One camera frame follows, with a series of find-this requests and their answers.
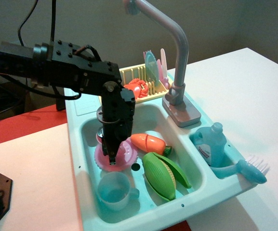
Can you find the orange toy crab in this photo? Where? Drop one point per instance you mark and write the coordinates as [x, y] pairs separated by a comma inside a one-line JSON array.
[[139, 87]]

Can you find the orange toy carrot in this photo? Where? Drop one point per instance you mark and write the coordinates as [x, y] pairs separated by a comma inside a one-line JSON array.
[[149, 143]]

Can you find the blue toy soap bottle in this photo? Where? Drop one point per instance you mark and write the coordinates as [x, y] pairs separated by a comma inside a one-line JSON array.
[[210, 143]]

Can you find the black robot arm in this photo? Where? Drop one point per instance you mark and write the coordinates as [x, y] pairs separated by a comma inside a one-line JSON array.
[[63, 64]]

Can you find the blue toy dish brush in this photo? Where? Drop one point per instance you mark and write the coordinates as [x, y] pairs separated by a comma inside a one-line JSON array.
[[253, 169]]

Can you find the pink toy plate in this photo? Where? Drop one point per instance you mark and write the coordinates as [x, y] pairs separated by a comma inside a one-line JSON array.
[[102, 162]]

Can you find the light blue toy cup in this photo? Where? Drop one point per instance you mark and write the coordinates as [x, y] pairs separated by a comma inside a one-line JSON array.
[[115, 191]]

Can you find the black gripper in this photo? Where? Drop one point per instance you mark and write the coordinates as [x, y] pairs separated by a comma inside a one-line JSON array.
[[116, 115]]

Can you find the pink utensil in rack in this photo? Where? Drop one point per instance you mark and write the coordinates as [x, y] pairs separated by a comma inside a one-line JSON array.
[[164, 77]]

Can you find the teal toy sink unit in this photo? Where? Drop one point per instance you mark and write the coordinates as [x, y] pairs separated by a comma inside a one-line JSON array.
[[149, 212]]

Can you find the blue plate in rack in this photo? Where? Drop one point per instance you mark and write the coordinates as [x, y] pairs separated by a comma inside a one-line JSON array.
[[152, 71]]

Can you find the green toy corn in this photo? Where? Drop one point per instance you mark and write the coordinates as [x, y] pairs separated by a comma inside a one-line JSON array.
[[162, 175]]

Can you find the pink toy cup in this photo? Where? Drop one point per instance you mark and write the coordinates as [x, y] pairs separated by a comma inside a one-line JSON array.
[[126, 150]]

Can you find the yellow dish rack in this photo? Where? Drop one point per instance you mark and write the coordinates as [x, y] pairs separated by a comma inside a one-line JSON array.
[[156, 90]]

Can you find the grey toy faucet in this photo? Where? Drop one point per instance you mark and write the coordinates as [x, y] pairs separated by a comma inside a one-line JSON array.
[[177, 105]]

